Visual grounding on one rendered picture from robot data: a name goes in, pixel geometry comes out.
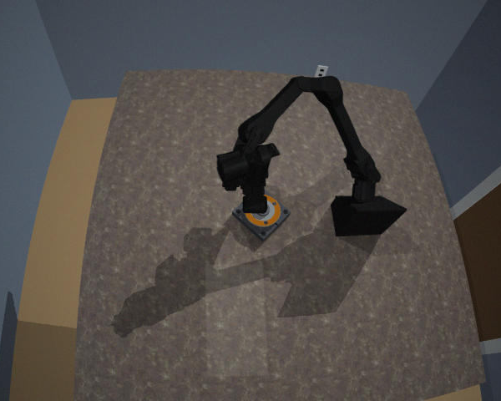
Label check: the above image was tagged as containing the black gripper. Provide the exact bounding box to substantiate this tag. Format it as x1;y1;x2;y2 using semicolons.
242;171;269;214

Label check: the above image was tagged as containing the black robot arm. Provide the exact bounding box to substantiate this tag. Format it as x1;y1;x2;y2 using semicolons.
216;76;382;202

